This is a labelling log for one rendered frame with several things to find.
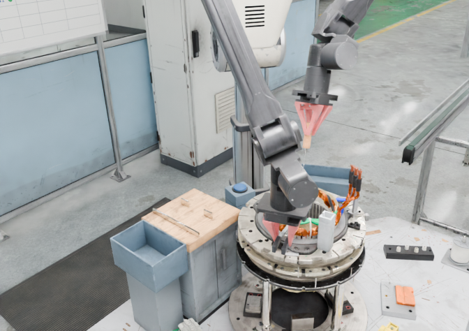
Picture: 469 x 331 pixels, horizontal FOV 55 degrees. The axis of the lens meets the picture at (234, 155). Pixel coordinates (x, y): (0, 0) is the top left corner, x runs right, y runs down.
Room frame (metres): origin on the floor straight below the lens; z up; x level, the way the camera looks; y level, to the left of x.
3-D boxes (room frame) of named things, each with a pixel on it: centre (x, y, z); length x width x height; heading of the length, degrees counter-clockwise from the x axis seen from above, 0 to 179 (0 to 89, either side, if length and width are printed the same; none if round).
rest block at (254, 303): (0.93, -0.04, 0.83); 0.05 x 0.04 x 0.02; 170
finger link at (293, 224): (0.77, -0.10, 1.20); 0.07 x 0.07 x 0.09; 68
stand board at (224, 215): (1.03, 0.12, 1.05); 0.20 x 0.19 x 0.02; 138
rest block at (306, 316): (0.83, -0.16, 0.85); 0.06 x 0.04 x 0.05; 94
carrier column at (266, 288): (0.86, -0.07, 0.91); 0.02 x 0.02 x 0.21
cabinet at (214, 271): (1.03, 0.12, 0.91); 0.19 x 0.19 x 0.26; 48
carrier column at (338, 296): (0.85, -0.25, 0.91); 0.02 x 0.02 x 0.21
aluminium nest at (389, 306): (0.97, -0.46, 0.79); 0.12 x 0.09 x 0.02; 165
